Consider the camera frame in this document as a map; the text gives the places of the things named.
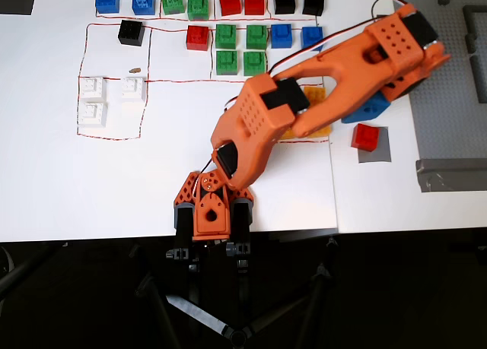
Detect long grey brick wall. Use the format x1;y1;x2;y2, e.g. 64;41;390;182
469;55;487;105

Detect black tape patch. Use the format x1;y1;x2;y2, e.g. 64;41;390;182
0;0;38;15

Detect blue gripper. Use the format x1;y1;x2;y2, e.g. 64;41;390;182
341;92;393;125

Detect black brick block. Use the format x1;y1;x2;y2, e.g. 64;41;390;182
117;20;145;48
273;0;297;15
302;0;326;17

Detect white brick block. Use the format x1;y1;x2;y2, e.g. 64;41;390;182
78;101;108;128
120;77;148;101
78;76;107;100

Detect grey studded baseplate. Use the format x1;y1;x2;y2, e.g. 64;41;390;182
391;0;487;162

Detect red brick block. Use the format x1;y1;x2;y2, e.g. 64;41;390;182
186;24;211;52
350;123;380;151
218;0;244;17
243;0;266;16

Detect black grey table clamp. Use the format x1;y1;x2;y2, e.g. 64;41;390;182
224;198;254;274
166;202;197;272

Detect black tripod stand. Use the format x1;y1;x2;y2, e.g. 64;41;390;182
129;236;342;349

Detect green brick block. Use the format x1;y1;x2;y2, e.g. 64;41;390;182
186;0;211;22
245;24;268;50
215;24;239;49
242;51;267;77
215;50;240;77
161;0;186;15

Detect grey tape square marker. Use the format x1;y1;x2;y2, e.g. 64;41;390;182
357;126;392;163

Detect grey brick corner wall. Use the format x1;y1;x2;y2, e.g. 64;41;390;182
462;5;487;36

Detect blue brick block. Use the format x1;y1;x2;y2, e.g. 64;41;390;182
94;0;121;16
300;26;324;52
132;0;157;16
269;24;293;49

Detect long grey tape strip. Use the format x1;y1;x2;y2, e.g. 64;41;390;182
415;157;487;193

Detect red white black servo cable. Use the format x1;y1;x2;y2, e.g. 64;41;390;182
193;145;221;205
266;0;410;78

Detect black metal bar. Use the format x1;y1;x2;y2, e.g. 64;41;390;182
0;244;54;300

